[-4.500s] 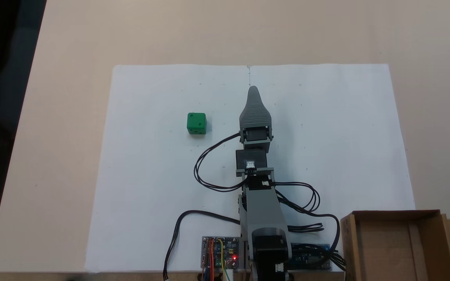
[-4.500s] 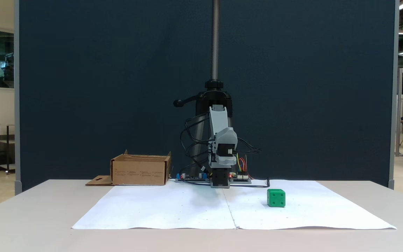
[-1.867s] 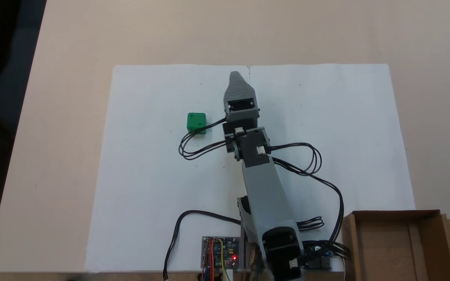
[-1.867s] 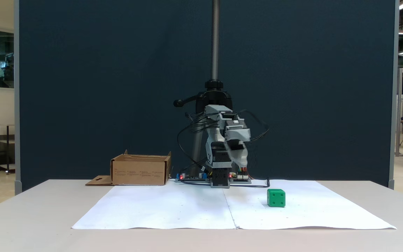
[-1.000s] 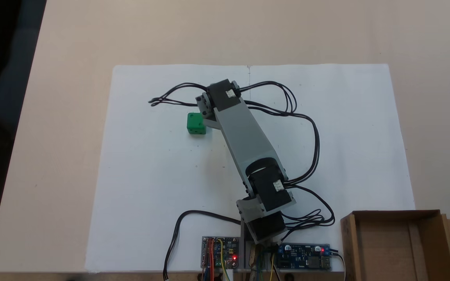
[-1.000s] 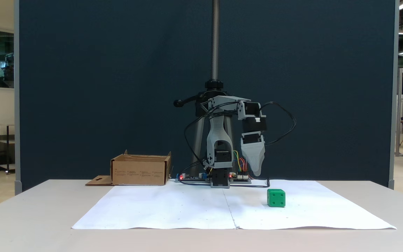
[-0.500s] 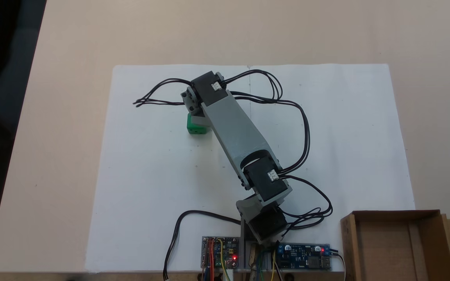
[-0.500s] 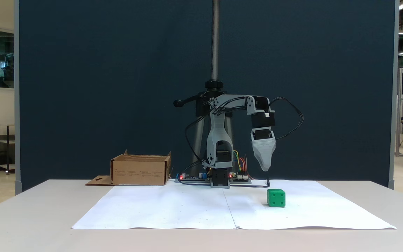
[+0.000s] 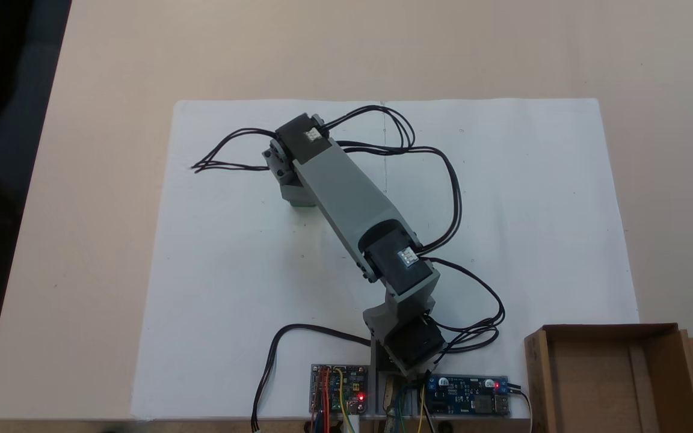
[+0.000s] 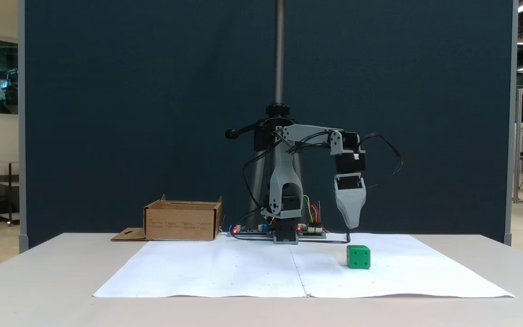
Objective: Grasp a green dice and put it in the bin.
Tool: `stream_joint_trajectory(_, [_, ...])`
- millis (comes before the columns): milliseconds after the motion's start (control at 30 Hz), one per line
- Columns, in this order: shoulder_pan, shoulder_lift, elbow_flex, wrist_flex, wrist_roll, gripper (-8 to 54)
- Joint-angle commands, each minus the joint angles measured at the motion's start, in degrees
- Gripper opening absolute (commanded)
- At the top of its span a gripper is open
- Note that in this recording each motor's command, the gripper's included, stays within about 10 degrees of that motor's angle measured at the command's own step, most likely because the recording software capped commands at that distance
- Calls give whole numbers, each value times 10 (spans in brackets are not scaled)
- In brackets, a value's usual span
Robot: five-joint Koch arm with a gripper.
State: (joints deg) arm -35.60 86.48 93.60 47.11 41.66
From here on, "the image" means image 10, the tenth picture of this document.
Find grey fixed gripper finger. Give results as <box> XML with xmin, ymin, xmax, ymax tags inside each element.
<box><xmin>339</xmin><ymin>201</ymin><xmax>365</xmax><ymax>229</ymax></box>

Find green die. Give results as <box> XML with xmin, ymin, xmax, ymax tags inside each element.
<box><xmin>346</xmin><ymin>245</ymin><xmax>371</xmax><ymax>270</ymax></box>

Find small servo driver board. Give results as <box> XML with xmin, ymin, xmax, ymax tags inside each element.
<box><xmin>297</xmin><ymin>223</ymin><xmax>326</xmax><ymax>238</ymax></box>

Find blue power converter board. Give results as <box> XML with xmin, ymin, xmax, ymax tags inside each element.
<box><xmin>227</xmin><ymin>224</ymin><xmax>272</xmax><ymax>238</ymax></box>

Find white paper sheet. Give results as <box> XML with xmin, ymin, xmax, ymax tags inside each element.
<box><xmin>93</xmin><ymin>233</ymin><xmax>515</xmax><ymax>299</ymax></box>

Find black stand with threaded pole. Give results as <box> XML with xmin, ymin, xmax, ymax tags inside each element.
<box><xmin>224</xmin><ymin>0</ymin><xmax>303</xmax><ymax>231</ymax></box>

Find brown cardboard box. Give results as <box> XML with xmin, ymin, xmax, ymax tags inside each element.
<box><xmin>111</xmin><ymin>194</ymin><xmax>223</xmax><ymax>242</ymax></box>

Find dark blue partition panel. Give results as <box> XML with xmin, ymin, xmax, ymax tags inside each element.
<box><xmin>19</xmin><ymin>0</ymin><xmax>518</xmax><ymax>249</ymax></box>

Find black metal cart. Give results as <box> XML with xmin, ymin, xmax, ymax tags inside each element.
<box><xmin>0</xmin><ymin>161</ymin><xmax>20</xmax><ymax>227</ymax></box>

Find black cable on table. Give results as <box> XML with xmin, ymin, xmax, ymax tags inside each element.
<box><xmin>298</xmin><ymin>232</ymin><xmax>351</xmax><ymax>245</ymax></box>

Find coloured jumper wires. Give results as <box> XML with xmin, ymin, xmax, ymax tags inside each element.
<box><xmin>302</xmin><ymin>194</ymin><xmax>324</xmax><ymax>226</ymax></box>

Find black gripper servo wires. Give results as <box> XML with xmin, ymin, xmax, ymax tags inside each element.
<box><xmin>357</xmin><ymin>133</ymin><xmax>404</xmax><ymax>189</ymax></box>

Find black forearm servo wires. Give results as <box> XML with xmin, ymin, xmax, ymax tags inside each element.
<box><xmin>274</xmin><ymin>129</ymin><xmax>336</xmax><ymax>155</ymax></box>

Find black upper arm servo wires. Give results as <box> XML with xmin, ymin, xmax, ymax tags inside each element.
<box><xmin>242</xmin><ymin>145</ymin><xmax>276</xmax><ymax>212</ymax></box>

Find framed wall window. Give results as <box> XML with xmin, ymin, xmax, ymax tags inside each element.
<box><xmin>0</xmin><ymin>34</ymin><xmax>19</xmax><ymax>119</ymax></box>

